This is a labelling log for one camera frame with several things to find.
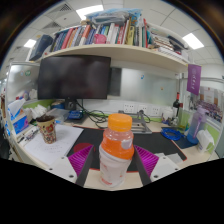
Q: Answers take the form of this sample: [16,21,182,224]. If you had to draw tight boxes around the small blue box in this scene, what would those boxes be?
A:
[67,110,84,121]

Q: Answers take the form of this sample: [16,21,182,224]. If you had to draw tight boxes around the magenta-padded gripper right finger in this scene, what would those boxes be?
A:
[133,144,182,186]

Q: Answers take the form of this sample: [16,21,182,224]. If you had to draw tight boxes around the purple hanging banner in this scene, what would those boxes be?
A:
[186,63,202,97]

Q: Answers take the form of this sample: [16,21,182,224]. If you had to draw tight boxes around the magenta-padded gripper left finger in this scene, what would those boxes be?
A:
[46,144,96,187]

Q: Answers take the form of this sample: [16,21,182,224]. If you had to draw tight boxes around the white folded paper towels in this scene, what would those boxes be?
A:
[28,104,49,121]

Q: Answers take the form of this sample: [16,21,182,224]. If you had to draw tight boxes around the clear plastic box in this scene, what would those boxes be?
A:
[49,108,71,124]

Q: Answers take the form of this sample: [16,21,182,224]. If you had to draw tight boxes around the blue tissue pack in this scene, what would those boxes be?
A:
[11,114,31,135]

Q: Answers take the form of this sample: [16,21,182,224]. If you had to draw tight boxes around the flat round red coaster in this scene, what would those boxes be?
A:
[73,142,95,154]

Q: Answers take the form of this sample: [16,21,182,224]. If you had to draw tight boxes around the photo collage on partition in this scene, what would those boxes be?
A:
[199,86,224,123]

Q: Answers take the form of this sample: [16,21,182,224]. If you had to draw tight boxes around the blue coiled cable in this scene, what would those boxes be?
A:
[161,127,184,142]

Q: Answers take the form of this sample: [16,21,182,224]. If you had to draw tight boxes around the crumpled white tissue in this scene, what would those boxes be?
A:
[196,129,216,154]

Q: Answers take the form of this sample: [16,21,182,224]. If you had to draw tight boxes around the purple translucent water bottle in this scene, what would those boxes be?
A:
[186,107,208,145]

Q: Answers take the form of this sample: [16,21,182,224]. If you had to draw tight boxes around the black monitor cables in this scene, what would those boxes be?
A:
[75,99,109,129]

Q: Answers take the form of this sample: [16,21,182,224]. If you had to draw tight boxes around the dark blue mouse pad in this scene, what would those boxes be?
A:
[161,126,198,150]

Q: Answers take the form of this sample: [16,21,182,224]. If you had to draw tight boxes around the wall shelf with books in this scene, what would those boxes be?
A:
[28,8,191,74]

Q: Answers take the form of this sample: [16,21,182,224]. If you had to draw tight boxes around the orange-capped drink bottle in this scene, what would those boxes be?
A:
[98,113,136,188]

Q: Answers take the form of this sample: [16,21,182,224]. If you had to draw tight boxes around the grey metal laptop stand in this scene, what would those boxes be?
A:
[118,110,154,135]

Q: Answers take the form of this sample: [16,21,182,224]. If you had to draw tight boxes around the floral ceramic mug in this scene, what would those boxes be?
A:
[35,114,58,145]

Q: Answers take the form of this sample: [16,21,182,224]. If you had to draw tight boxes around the black desk mat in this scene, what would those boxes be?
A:
[66,127,188,173]

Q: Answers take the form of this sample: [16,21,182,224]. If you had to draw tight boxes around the white handwritten paper sheet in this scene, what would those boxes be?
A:
[23,123,84,168]

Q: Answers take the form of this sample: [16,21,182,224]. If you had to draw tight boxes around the black computer monitor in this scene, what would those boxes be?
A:
[37,54,112,110]

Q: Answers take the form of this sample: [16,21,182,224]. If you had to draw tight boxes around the dark wine bottle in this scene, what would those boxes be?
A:
[172,92,182,118]

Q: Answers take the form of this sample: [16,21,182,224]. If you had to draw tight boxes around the tissue box with white tissue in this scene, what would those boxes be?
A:
[7,98,28,121]

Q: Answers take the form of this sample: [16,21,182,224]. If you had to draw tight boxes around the blue round tin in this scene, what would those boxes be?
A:
[49,101,66,110]

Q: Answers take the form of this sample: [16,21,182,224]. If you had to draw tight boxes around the white plastic jar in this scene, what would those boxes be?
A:
[163,106,174,121]

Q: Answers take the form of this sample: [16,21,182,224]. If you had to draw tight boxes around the white wall sockets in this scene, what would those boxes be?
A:
[123,102,163,117]

